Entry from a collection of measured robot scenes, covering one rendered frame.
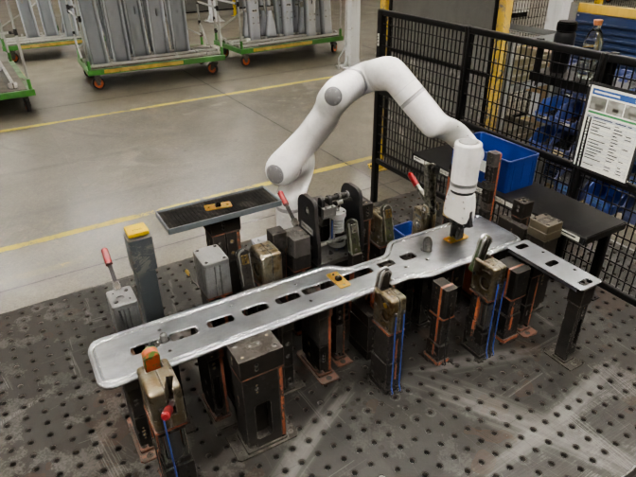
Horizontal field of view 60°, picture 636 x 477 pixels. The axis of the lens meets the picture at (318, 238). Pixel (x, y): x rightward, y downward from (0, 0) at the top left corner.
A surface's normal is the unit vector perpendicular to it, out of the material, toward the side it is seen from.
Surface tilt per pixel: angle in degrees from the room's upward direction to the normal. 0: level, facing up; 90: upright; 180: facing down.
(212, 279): 90
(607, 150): 90
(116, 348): 0
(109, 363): 0
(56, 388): 0
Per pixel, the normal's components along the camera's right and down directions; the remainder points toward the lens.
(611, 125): -0.87, 0.26
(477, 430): -0.01, -0.87
